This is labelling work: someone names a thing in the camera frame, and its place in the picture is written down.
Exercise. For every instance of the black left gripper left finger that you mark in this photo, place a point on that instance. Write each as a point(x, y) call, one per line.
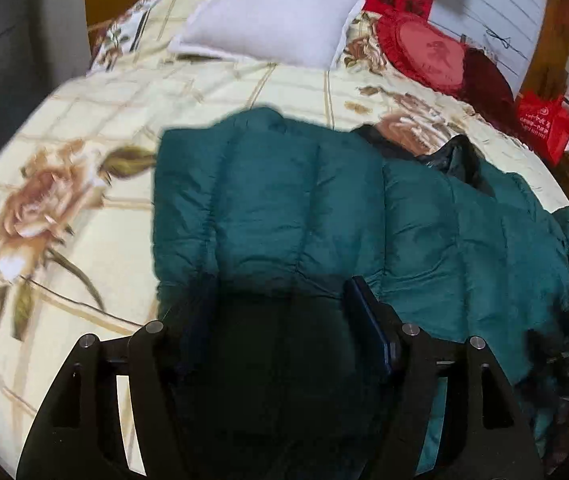
point(175, 392)

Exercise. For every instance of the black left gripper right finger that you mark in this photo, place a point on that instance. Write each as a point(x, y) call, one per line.
point(485, 434)

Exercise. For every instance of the dark green puffer jacket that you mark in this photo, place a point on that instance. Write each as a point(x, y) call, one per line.
point(278, 214)

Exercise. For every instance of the cream floral plaid bedspread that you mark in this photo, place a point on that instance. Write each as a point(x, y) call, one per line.
point(76, 185)

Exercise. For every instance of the red gift bag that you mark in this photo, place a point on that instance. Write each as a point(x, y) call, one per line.
point(545, 125)

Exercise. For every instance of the dark red velvet cushion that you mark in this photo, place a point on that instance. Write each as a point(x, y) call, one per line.
point(487, 91)

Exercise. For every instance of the red heart-shaped cushion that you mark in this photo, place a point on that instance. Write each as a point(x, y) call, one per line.
point(422, 52)

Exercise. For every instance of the white square pillow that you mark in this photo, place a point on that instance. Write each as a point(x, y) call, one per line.
point(306, 33)

